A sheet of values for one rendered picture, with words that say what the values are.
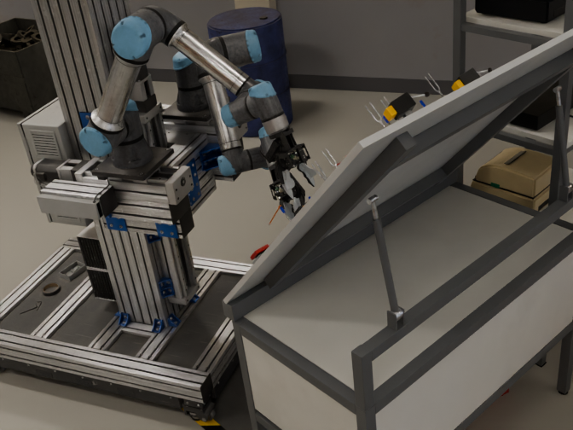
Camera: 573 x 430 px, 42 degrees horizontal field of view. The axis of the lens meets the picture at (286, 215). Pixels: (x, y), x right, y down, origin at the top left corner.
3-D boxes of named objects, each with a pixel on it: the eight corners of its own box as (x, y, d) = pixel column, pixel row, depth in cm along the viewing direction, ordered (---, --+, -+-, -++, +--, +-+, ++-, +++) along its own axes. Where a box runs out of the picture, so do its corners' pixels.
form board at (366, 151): (450, 166, 305) (448, 163, 305) (635, 1, 220) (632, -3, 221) (225, 305, 243) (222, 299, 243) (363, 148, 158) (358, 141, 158)
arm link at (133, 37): (124, 148, 264) (171, 20, 230) (101, 167, 252) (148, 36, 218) (95, 130, 264) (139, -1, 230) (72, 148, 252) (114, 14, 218)
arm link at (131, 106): (149, 128, 271) (141, 94, 264) (130, 145, 260) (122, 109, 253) (121, 126, 275) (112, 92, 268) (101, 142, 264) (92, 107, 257)
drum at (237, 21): (307, 113, 580) (296, 7, 537) (269, 142, 542) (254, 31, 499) (249, 104, 608) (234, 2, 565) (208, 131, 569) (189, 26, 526)
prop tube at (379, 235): (389, 320, 203) (367, 220, 191) (396, 315, 205) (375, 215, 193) (397, 323, 201) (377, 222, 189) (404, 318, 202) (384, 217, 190)
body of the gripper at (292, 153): (293, 171, 224) (277, 134, 222) (279, 172, 232) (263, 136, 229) (312, 159, 228) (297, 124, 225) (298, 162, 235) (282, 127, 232)
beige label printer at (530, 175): (468, 197, 321) (469, 157, 311) (495, 177, 333) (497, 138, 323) (533, 219, 301) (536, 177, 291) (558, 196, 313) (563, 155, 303)
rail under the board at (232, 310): (223, 315, 247) (221, 299, 244) (446, 177, 310) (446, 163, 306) (234, 322, 244) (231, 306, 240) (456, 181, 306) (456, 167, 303)
